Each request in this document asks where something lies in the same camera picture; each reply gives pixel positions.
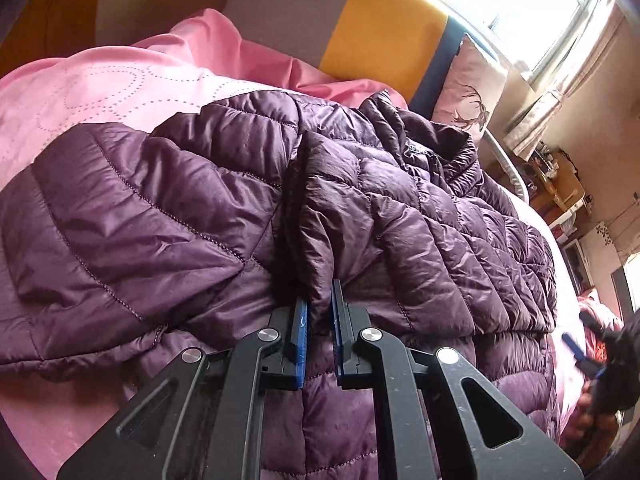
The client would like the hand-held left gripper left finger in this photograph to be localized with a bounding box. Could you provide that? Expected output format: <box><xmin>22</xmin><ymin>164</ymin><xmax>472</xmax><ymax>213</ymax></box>
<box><xmin>56</xmin><ymin>296</ymin><xmax>312</xmax><ymax>480</ymax></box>

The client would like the wooden desk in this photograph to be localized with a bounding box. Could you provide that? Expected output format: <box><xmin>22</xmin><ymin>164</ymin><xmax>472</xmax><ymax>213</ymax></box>
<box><xmin>525</xmin><ymin>147</ymin><xmax>588</xmax><ymax>226</ymax></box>

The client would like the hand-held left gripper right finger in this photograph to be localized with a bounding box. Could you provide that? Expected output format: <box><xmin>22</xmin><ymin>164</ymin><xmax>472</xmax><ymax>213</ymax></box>
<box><xmin>331</xmin><ymin>279</ymin><xmax>586</xmax><ymax>480</ymax></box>

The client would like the pink dotted bedspread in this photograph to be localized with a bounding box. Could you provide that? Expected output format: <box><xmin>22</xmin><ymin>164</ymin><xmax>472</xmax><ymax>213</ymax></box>
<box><xmin>0</xmin><ymin>7</ymin><xmax>588</xmax><ymax>480</ymax></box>

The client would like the light pink curtain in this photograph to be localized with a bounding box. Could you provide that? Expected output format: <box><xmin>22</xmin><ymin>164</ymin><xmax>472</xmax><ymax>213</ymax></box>
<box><xmin>502</xmin><ymin>0</ymin><xmax>632</xmax><ymax>161</ymax></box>

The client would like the pink printed pillow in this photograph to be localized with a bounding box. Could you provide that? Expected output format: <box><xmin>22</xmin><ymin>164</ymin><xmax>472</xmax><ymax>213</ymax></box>
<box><xmin>430</xmin><ymin>34</ymin><xmax>508</xmax><ymax>133</ymax></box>

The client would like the purple quilted jacket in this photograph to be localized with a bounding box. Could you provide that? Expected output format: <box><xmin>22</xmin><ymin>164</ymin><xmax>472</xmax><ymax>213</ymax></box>
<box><xmin>0</xmin><ymin>89</ymin><xmax>563</xmax><ymax>480</ymax></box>

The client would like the grey yellow blue headboard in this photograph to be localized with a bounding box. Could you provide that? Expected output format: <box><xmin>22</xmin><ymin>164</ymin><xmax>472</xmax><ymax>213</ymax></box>
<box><xmin>95</xmin><ymin>0</ymin><xmax>501</xmax><ymax>111</ymax></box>

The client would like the white bed rail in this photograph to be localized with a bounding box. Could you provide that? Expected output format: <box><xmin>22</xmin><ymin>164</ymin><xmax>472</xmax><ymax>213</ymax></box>
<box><xmin>482</xmin><ymin>127</ymin><xmax>531</xmax><ymax>203</ymax></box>

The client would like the person's right hand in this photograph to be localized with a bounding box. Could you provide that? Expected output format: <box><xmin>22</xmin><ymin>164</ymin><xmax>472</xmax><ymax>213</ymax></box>
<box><xmin>570</xmin><ymin>392</ymin><xmax>618</xmax><ymax>453</ymax></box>

